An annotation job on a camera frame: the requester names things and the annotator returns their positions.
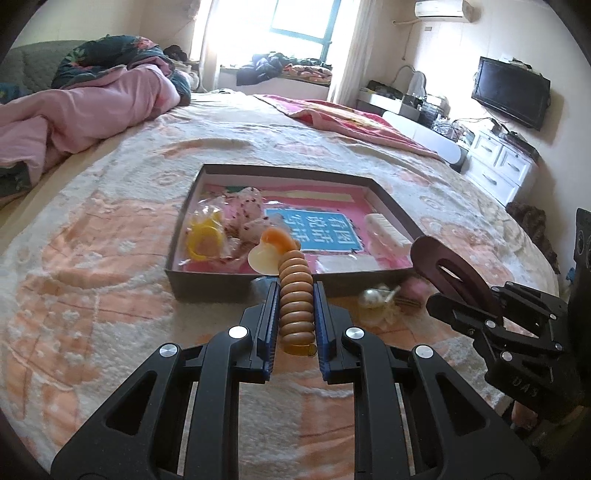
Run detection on pile of dark clothes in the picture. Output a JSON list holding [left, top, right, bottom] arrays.
[[238, 52, 289, 86]]

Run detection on brown bag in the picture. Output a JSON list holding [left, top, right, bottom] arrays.
[[505, 200, 561, 273]]

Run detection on pink quilt with floral side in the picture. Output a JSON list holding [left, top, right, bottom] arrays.
[[0, 38, 192, 204]]

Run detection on grey cardboard box tray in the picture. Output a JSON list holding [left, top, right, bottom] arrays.
[[165, 163, 428, 304]]

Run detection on bed with beige sheet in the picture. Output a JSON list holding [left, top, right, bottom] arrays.
[[0, 88, 573, 480]]

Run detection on bagged yellow bangles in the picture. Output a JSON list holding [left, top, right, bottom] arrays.
[[185, 205, 232, 261]]

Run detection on black set-top box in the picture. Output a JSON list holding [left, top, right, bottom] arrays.
[[492, 129, 541, 158]]

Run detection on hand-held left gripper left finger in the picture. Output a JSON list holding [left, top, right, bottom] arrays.
[[50, 277, 281, 480]]

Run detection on brown oval hair clip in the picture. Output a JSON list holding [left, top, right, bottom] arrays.
[[410, 235, 504, 319]]

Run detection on cream oval plastic piece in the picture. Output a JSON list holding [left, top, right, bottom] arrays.
[[247, 242, 289, 277]]

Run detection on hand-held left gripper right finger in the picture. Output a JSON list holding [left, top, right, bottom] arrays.
[[313, 281, 541, 480]]

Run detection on bagged pearl hair clip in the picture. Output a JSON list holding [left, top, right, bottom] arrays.
[[358, 284, 402, 328]]

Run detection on white drawer cabinet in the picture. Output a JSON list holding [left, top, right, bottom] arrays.
[[462, 127, 539, 206]]

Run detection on white sheer curtain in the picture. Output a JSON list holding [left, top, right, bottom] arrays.
[[189, 0, 232, 90], [328, 0, 375, 104]]

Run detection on window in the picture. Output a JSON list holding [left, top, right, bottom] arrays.
[[270, 0, 342, 44]]

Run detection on grey padded headboard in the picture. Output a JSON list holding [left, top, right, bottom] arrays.
[[0, 41, 88, 93]]

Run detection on white hair clip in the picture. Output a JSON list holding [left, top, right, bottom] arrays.
[[365, 212, 414, 252]]

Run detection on colourful folded bedding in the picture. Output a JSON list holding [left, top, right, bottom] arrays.
[[284, 60, 333, 84]]

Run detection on orange spiral hair clip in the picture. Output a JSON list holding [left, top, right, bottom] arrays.
[[261, 229, 319, 358]]

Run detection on white window seat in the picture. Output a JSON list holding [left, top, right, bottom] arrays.
[[219, 65, 331, 100]]

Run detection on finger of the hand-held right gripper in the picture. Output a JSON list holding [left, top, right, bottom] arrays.
[[426, 293, 504, 340], [492, 281, 566, 324]]

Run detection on polka dot mesh hair bow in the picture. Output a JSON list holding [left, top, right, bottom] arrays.
[[217, 185, 287, 264]]

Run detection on white rounded desk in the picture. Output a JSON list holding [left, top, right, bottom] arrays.
[[358, 90, 469, 167]]

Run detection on pink red blanket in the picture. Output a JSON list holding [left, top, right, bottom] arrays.
[[252, 93, 446, 160]]

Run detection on black wall television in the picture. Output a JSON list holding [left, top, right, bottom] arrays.
[[471, 56, 551, 131]]

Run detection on white air conditioner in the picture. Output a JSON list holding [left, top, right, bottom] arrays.
[[414, 0, 474, 21]]

